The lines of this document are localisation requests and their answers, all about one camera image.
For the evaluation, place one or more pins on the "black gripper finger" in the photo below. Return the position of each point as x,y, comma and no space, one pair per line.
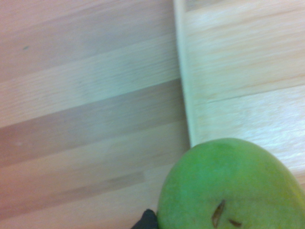
146,220

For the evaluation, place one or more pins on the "green apple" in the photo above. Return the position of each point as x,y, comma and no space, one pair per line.
226,186

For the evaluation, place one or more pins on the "light wooden tray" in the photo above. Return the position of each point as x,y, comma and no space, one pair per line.
238,71

